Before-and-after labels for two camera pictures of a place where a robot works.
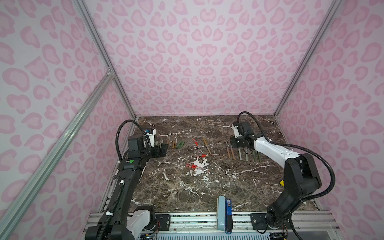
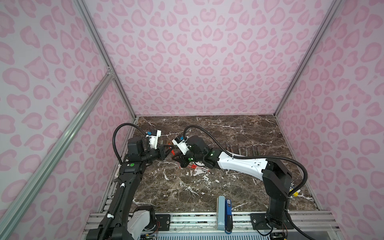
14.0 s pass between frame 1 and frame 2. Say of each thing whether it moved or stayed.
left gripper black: stayed
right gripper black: moved
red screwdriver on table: stayed
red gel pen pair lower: stayed
